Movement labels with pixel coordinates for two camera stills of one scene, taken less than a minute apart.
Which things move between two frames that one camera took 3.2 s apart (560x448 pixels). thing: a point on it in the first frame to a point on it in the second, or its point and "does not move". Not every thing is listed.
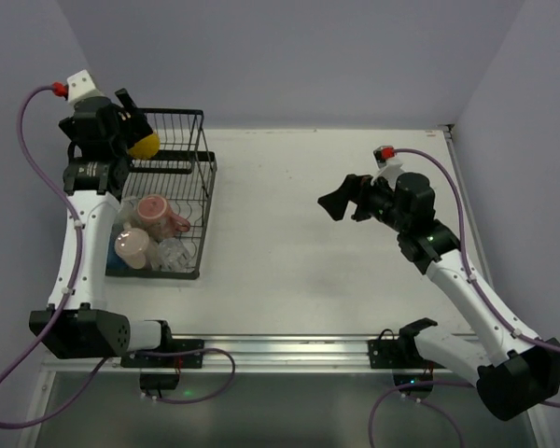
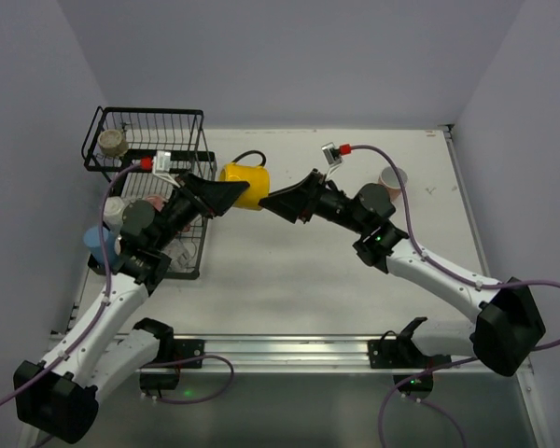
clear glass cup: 174,256 does not move
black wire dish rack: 160,227 does not move
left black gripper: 133,123 to 195,198
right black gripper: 359,197 to 311,197
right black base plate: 389,353 does not move
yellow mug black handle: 147,147 to 258,183
